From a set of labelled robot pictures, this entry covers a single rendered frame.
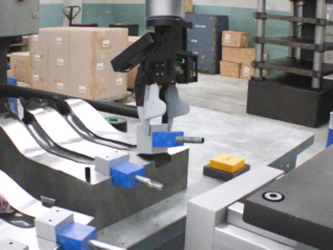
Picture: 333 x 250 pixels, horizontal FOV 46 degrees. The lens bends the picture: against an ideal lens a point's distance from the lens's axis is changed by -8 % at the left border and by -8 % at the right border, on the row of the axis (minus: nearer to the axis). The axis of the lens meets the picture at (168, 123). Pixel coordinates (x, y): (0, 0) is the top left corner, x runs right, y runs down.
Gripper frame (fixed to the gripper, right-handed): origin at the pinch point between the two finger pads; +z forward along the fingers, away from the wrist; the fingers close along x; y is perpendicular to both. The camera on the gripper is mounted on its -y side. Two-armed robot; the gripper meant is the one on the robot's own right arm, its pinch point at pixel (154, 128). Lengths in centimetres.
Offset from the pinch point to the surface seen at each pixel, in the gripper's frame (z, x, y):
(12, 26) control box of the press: -31, 15, -81
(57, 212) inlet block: 10.3, -26.7, 4.4
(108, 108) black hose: -2, 32, -46
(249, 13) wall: -157, 626, -302
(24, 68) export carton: -42, 257, -460
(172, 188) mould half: 12.2, 4.0, 1.2
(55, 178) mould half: 8.6, -17.4, -8.4
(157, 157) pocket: 6.0, 2.7, -1.5
